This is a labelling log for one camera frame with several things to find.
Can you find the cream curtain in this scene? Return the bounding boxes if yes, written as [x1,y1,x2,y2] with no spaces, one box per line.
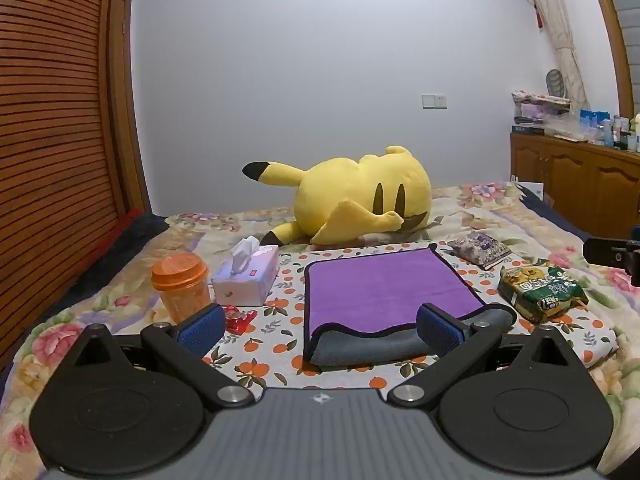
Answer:
[517,0,591,111]

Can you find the floral bed sheet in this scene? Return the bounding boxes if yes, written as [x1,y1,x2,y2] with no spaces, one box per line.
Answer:
[0,180,640,480]

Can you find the green snack packet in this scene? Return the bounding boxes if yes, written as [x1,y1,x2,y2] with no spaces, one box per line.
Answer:
[497,258,590,324]

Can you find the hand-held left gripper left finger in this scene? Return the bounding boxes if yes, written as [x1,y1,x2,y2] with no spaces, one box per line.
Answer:
[67,304,255,409]

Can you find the dark blue blanket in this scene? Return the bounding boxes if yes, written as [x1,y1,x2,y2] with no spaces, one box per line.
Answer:
[0,208,171,378]

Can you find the yellow plush toy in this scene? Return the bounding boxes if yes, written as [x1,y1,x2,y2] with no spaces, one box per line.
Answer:
[242,145,433,249]

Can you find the white cardboard box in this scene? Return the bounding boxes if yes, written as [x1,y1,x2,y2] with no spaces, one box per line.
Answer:
[510,175,546,200]

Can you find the wooden cabinet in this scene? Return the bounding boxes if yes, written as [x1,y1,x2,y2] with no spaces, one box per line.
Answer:
[509,131,640,242]

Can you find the purple and grey towel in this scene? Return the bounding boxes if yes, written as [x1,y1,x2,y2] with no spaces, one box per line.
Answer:
[302,242,518,367]

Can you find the louvered wooden wardrobe door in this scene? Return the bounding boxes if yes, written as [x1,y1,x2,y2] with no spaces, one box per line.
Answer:
[0,0,123,281]

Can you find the pile of printed bags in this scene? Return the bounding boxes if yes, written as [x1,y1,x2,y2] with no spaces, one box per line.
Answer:
[511,89,572,136]

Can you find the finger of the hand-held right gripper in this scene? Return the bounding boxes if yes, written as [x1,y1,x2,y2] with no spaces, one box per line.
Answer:
[582,237,630,264]

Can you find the orange plastic jar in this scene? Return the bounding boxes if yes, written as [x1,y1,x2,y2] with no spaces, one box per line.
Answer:
[151,253,211,325]

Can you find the cluster of toiletry bottles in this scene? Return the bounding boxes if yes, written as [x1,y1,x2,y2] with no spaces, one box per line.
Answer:
[579,108,640,152]

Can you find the small grey fan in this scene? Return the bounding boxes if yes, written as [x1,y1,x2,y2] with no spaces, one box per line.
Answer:
[545,68,569,99]

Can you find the purple floral packet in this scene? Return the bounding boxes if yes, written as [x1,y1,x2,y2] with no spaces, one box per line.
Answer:
[446,231,512,267]

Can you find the orange fruit print cloth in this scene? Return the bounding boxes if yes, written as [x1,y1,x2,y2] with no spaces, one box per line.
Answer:
[200,242,619,403]

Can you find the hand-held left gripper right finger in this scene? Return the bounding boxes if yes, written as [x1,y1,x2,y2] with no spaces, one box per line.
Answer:
[387,303,581,409]

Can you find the red candy wrapper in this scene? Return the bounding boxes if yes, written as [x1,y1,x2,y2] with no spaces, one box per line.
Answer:
[222,305,259,336]

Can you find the pink tissue box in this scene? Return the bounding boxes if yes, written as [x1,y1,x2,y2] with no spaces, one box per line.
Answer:
[211,236,280,307]

